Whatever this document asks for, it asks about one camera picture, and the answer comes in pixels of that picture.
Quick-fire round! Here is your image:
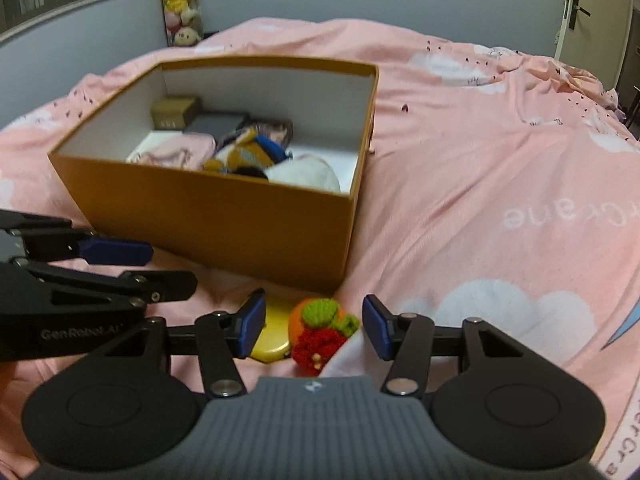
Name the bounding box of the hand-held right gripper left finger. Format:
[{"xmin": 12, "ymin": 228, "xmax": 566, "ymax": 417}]
[{"xmin": 105, "ymin": 288, "xmax": 267, "ymax": 400}]

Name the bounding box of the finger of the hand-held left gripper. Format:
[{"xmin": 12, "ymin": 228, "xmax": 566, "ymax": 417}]
[
  {"xmin": 20, "ymin": 267, "xmax": 199, "ymax": 312},
  {"xmin": 0, "ymin": 209, "xmax": 154, "ymax": 267}
]

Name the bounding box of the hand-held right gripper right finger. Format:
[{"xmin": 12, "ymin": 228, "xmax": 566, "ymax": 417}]
[{"xmin": 361, "ymin": 293, "xmax": 527, "ymax": 397}]

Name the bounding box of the yellow round case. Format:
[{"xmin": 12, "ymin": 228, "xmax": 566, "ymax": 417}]
[{"xmin": 250, "ymin": 294, "xmax": 296, "ymax": 363}]

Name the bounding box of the knitted red strawberry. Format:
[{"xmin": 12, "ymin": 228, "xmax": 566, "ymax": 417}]
[{"xmin": 291, "ymin": 312, "xmax": 362, "ymax": 377}]

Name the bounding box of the knitted orange fruit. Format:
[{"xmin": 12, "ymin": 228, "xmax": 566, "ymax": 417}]
[{"xmin": 287, "ymin": 298, "xmax": 347, "ymax": 348}]

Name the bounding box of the orange cardboard box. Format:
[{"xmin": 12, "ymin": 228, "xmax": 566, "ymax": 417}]
[{"xmin": 47, "ymin": 56, "xmax": 380, "ymax": 296}]

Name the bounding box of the yellow and blue knitted doll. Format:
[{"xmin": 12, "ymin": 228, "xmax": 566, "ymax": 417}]
[{"xmin": 202, "ymin": 130, "xmax": 293, "ymax": 178}]

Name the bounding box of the white plush toy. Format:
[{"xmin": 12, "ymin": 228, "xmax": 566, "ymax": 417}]
[{"xmin": 264, "ymin": 154, "xmax": 342, "ymax": 193}]

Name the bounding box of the black square box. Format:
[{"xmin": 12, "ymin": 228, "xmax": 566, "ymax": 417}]
[{"xmin": 184, "ymin": 112, "xmax": 251, "ymax": 136}]

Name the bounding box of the patterned cloth pouch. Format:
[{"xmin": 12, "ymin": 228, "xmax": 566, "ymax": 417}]
[{"xmin": 216, "ymin": 119, "xmax": 295, "ymax": 153}]

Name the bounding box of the white cloth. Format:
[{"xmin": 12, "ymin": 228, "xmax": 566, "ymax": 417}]
[{"xmin": 317, "ymin": 332, "xmax": 382, "ymax": 382}]

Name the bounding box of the small brown box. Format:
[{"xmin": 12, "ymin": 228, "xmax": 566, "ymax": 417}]
[{"xmin": 150, "ymin": 96, "xmax": 203, "ymax": 131}]

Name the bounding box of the pink cloud-print bedsheet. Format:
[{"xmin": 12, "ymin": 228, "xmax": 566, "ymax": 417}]
[{"xmin": 0, "ymin": 17, "xmax": 640, "ymax": 480}]

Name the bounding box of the white door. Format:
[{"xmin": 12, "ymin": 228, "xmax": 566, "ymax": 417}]
[{"xmin": 552, "ymin": 0, "xmax": 640, "ymax": 108}]

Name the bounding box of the black door handle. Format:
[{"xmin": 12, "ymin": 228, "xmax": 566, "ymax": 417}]
[{"xmin": 565, "ymin": 0, "xmax": 592, "ymax": 31}]

